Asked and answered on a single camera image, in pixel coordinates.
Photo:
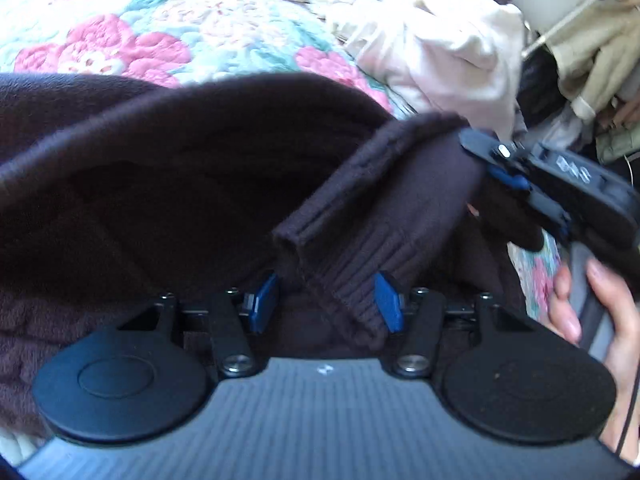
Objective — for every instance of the person's right hand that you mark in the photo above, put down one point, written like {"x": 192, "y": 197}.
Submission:
{"x": 617, "y": 310}

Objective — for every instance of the black bag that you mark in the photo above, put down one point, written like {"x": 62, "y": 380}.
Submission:
{"x": 540, "y": 85}

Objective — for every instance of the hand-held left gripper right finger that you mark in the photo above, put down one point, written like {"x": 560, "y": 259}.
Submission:
{"x": 389, "y": 302}

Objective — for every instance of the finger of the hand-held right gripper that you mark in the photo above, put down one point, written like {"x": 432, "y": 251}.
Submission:
{"x": 492, "y": 149}
{"x": 507, "y": 176}

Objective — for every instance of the floral quilted bedspread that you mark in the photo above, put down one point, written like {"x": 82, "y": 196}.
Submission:
{"x": 165, "y": 25}

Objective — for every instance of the white rack pole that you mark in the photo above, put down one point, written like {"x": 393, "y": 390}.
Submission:
{"x": 560, "y": 22}

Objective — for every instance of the beige hanging jacket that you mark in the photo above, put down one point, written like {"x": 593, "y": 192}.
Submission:
{"x": 600, "y": 35}

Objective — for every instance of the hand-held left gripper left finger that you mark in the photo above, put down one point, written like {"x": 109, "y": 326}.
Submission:
{"x": 262, "y": 302}

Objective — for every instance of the dark brown knit sweater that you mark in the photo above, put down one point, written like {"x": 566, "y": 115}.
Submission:
{"x": 200, "y": 185}

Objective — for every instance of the white hoodie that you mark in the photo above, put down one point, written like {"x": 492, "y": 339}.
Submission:
{"x": 445, "y": 45}

